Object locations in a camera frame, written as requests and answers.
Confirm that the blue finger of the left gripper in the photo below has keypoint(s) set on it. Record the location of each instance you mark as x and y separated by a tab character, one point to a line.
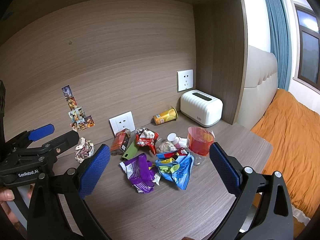
61	144
42	132

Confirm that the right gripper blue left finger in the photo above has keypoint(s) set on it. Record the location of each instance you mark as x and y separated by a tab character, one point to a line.
57	207

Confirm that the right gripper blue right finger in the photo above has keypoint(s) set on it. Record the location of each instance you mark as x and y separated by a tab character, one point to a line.
273	218

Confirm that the red cigarette box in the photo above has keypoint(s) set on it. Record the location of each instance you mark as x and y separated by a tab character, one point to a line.
121	141

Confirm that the purple snack wrapper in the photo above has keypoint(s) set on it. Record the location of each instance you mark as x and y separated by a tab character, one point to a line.
142	173

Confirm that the clear cup with red label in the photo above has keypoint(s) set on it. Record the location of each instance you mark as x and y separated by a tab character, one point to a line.
199	141

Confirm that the blue snack bag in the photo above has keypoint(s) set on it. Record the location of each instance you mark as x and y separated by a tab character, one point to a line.
175	167

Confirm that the pink white toothpaste tube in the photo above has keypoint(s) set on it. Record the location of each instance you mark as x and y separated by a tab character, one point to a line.
178	142

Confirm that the person's left hand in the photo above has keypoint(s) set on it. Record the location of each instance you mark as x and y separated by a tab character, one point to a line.
7	195

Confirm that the white lace bed skirt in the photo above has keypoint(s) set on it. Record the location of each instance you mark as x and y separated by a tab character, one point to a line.
300	216

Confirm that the crumpled white patterned wrapper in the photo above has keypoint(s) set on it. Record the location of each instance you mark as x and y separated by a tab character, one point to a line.
84	150

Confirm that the green flat pack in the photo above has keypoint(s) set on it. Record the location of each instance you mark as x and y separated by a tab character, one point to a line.
131	151

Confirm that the red snack wrapper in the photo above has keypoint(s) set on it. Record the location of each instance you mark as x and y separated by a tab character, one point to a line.
146	138

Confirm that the orange bed cover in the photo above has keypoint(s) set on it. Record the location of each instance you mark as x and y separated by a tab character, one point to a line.
293	131

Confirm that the crumpled silver foil wrapper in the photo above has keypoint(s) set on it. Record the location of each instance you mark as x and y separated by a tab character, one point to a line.
166	146

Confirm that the yellow paper cup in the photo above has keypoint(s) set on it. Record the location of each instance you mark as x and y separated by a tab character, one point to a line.
165	116

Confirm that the beige padded headboard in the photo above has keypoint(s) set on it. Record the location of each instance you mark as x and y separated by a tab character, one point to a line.
261	84

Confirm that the blue curtain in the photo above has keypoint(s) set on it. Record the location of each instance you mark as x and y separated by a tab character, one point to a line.
280	41

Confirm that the dark framed window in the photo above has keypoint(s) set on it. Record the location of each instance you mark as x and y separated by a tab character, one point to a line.
308	70

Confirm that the colourful wall stickers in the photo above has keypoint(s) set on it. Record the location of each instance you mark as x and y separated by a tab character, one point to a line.
79	120

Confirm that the lower white wall socket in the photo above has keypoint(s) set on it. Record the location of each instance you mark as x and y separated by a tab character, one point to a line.
123	121

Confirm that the white wall socket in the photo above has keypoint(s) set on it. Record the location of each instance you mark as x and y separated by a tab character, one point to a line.
123	121
184	80

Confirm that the upper white wall socket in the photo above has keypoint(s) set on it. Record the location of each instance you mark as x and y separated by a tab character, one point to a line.
184	80

